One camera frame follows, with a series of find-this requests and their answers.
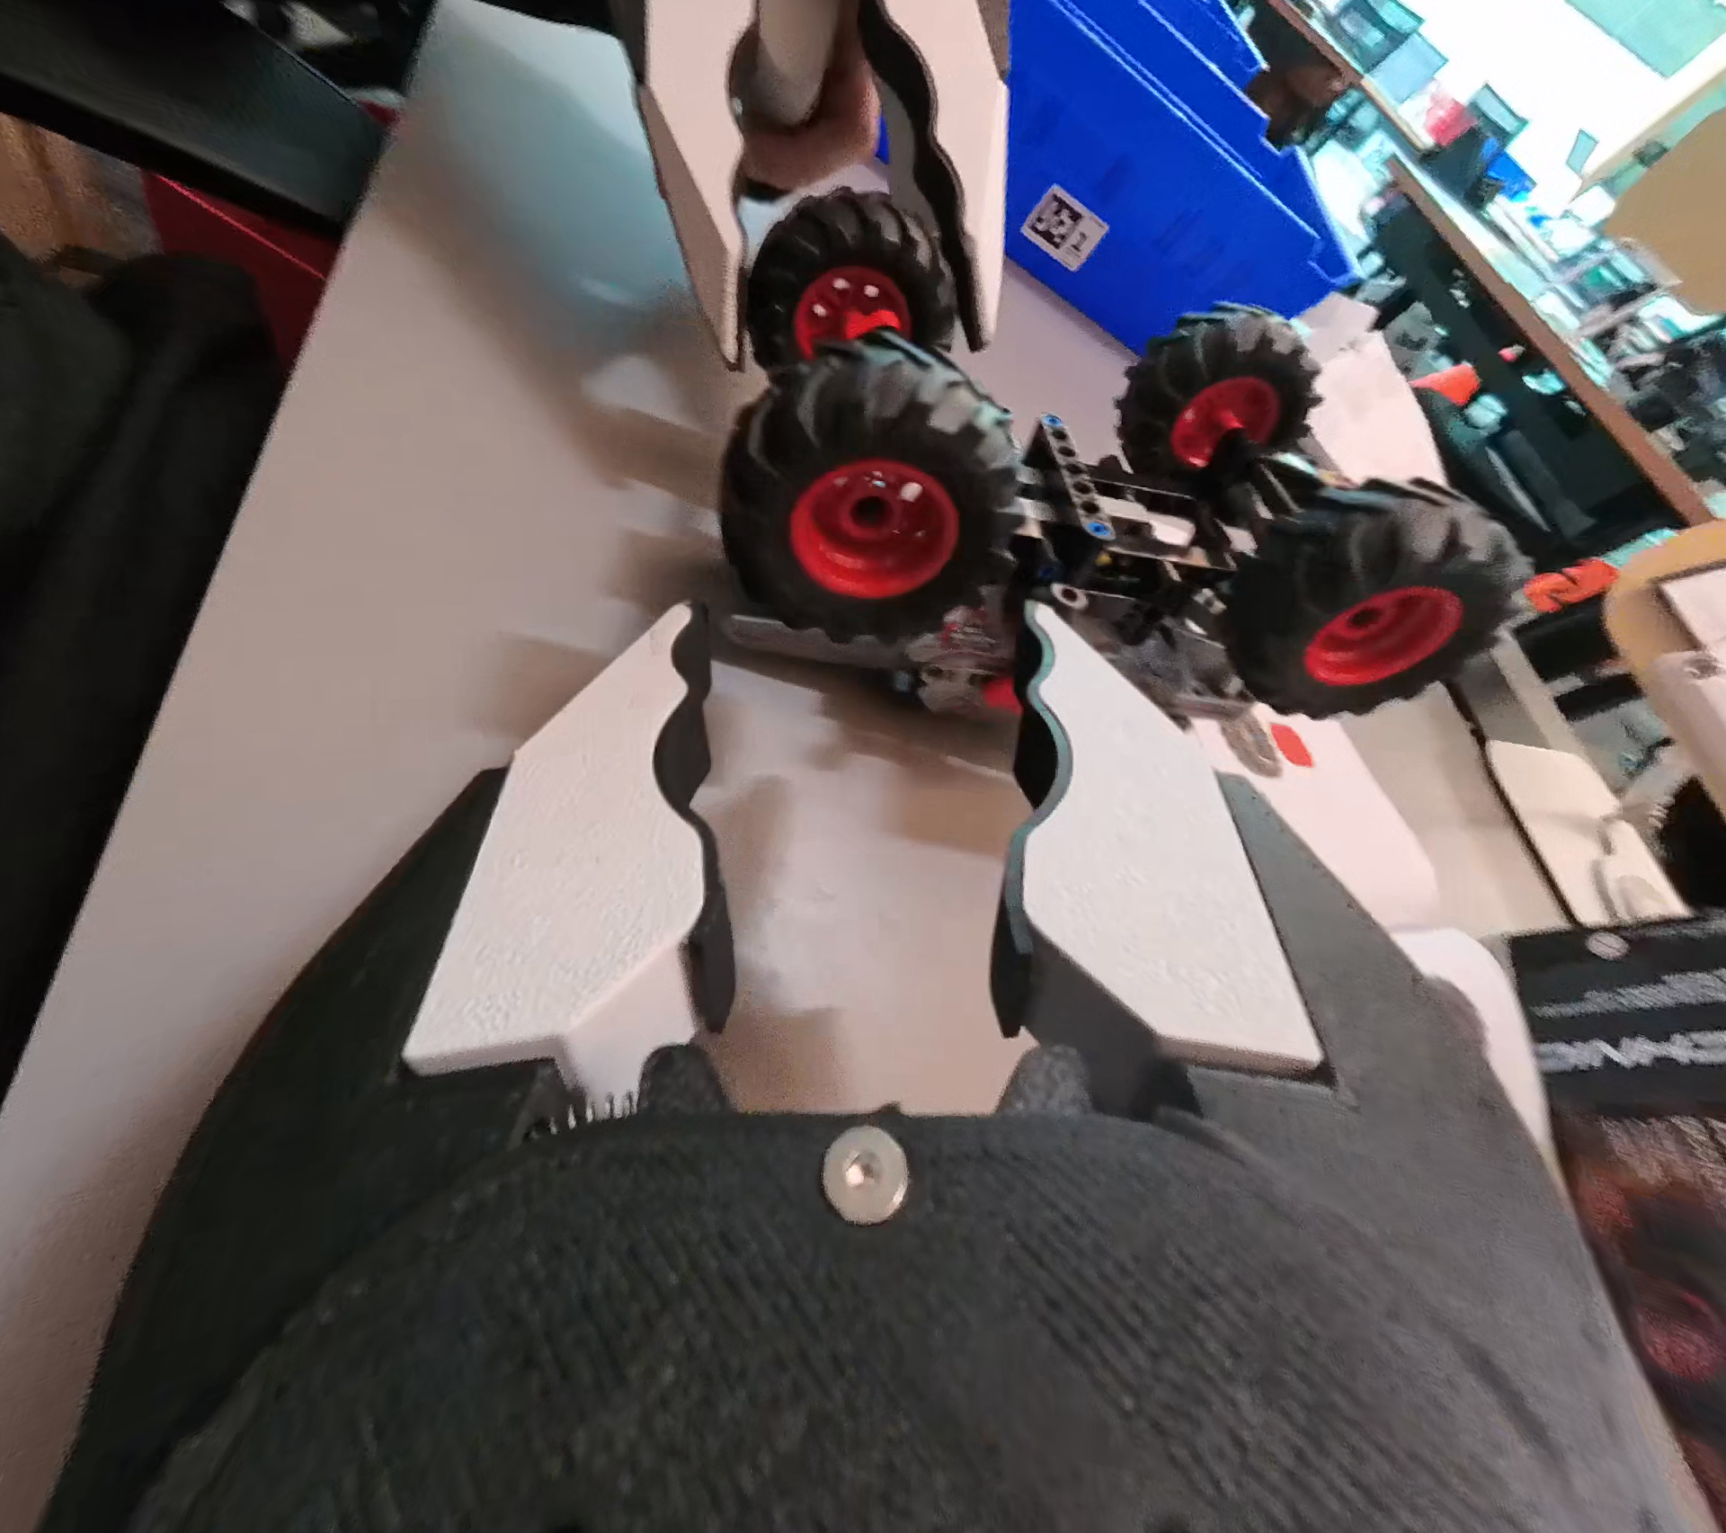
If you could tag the toy brick monster truck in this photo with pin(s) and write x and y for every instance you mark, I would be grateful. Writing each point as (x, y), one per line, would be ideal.
(1079, 534)

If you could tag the blue bin with marker tag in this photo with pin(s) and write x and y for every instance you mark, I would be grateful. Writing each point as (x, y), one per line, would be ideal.
(1160, 171)

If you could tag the instruction sheet on board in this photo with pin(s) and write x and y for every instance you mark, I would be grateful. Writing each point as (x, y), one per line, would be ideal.
(1638, 602)

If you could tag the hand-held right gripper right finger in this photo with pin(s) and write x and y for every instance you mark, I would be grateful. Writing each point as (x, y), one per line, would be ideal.
(1160, 885)

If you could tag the grey desk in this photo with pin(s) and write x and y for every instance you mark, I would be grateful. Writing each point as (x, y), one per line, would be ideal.
(445, 413)

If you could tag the white board stand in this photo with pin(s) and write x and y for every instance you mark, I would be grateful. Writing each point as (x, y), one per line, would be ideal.
(1550, 818)

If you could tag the person's left hand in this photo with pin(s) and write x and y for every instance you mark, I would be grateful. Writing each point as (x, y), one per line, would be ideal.
(822, 144)

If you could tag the small black wheel red hub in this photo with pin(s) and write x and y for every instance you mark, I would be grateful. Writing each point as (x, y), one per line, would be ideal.
(1376, 602)
(1221, 399)

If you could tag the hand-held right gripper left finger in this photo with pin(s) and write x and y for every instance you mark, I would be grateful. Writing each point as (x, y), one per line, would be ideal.
(567, 885)

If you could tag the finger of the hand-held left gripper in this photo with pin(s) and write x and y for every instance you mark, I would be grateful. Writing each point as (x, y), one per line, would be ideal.
(957, 75)
(687, 102)

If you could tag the tan display board back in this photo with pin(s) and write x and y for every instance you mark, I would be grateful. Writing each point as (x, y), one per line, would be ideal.
(1672, 210)

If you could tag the black toy set box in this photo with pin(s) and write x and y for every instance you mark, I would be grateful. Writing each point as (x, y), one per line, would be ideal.
(1646, 1155)

